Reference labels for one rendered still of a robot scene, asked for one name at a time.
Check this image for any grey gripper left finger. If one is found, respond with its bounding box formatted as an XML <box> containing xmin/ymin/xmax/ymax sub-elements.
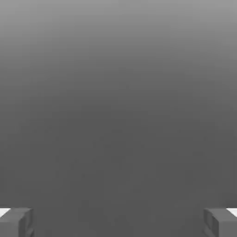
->
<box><xmin>0</xmin><ymin>207</ymin><xmax>35</xmax><ymax>237</ymax></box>

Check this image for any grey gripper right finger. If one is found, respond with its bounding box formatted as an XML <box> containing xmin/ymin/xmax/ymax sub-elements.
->
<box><xmin>203</xmin><ymin>207</ymin><xmax>237</xmax><ymax>237</ymax></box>

